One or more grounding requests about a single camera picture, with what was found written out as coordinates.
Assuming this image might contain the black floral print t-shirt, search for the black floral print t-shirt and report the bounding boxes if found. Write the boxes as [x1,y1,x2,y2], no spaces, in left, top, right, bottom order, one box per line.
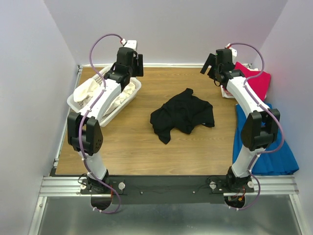
[150,88,215,144]

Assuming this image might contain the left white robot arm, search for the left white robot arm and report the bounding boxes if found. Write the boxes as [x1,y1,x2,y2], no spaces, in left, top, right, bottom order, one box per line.
[67,40,143,193]

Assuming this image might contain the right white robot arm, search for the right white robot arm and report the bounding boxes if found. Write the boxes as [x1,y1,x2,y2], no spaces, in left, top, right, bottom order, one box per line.
[201,47,280,193]

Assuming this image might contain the folded white t-shirt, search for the folded white t-shirt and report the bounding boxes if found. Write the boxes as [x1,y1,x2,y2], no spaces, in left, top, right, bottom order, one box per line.
[221,67,259,99]

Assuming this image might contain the folded pink t-shirt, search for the folded pink t-shirt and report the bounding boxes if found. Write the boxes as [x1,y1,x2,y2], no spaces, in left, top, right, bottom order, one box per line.
[235,62,271,101]

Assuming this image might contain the cream white t-shirt in basket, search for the cream white t-shirt in basket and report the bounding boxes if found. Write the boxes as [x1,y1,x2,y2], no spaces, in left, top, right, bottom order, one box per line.
[73,78,135,115]

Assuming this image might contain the white plastic laundry basket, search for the white plastic laundry basket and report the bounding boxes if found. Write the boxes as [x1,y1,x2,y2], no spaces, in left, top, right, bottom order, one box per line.
[67,74,141,127]

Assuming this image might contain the blue t-shirt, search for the blue t-shirt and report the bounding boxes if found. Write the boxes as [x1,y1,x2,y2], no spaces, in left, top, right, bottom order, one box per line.
[232,104,299,176]

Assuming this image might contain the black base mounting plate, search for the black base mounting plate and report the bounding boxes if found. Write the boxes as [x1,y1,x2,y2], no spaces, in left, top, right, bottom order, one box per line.
[78,174,254,206]

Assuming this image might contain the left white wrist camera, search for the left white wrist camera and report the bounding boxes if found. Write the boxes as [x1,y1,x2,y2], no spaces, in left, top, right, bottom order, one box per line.
[121,39,137,51]

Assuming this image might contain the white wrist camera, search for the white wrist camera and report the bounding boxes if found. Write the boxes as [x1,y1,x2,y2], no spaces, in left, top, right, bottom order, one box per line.
[121,39,137,51]
[225,43,238,57]

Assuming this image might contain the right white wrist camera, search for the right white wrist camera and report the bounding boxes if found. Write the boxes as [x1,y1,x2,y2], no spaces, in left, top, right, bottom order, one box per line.
[225,43,238,57]

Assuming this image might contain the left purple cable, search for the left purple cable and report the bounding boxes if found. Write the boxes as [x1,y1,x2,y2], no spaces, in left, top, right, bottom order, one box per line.
[78,33,126,214]

